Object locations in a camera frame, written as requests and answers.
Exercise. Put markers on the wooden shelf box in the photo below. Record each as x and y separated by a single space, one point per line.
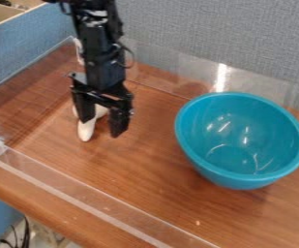
20 13

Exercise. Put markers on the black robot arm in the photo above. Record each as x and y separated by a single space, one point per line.
98 28

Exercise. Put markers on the white toy mushroom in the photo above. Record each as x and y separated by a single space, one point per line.
86 129

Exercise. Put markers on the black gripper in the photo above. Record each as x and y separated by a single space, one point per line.
99 86

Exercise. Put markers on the clear acrylic barrier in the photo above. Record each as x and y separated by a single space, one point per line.
124 191

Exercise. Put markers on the blue plastic bowl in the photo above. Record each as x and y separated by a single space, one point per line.
240 139

